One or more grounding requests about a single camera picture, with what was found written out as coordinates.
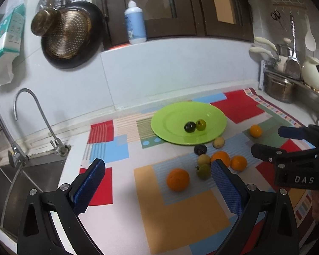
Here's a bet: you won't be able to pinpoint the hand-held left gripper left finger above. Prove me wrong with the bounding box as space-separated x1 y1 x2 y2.
17 158 107 255

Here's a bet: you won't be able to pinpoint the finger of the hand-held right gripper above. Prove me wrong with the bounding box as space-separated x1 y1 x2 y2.
278 124 319 150
251 143 319 171

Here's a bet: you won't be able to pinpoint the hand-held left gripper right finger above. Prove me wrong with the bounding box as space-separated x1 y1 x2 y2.
211 159 300 255

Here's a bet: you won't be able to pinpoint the large orange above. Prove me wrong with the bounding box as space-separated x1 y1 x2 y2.
167 168 190 192

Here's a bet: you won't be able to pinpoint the green plate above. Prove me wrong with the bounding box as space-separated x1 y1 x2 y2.
151 102 227 145

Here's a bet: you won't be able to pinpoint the person's right hand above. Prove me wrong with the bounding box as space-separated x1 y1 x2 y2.
312 191 319 222

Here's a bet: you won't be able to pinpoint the steel pot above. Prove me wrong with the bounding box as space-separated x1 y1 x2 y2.
264 72 296 104

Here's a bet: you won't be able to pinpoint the colourful patchwork mat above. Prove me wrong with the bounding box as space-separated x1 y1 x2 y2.
79 88 315 255

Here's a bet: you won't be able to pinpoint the white jug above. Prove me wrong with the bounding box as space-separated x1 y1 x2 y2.
301 57 319 91

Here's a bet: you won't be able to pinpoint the white rack panel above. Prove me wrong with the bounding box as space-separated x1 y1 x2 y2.
259 60 269 91

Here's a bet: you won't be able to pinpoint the steel spatula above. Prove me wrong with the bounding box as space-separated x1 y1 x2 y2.
284 14 301 80

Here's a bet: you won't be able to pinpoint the steel sink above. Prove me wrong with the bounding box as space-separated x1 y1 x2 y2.
0 157 67 230

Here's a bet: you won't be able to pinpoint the curved steel faucet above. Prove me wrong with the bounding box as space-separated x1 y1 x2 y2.
13 88 70 157

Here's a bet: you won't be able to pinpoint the steel lever faucet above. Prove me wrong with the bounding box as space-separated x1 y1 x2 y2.
0 93 30 168

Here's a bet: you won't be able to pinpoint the white rice paddle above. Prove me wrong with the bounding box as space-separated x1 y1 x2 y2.
305 14 317 51

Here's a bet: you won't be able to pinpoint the black scissors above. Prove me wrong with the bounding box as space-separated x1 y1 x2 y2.
271 9 285 29

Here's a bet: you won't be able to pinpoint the dark wooden cabinet door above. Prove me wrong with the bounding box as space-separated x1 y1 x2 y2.
90 0 200 51
194 0 256 42

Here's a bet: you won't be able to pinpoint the black frying pan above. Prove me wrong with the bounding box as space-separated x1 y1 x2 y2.
41 0 105 69

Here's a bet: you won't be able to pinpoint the white pump bottle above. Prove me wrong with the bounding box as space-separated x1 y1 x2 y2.
124 0 147 45

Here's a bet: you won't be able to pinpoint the teal and white box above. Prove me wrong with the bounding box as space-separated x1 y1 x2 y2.
0 3 26 71

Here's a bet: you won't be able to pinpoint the small brass pan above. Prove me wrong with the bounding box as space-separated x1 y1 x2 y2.
31 0 62 37

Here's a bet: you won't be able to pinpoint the white pan handle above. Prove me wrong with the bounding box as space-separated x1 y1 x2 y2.
254 36 278 53
249 46 274 60

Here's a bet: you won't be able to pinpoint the wooden hook rail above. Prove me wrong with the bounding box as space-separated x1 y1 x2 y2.
272 1 308 9

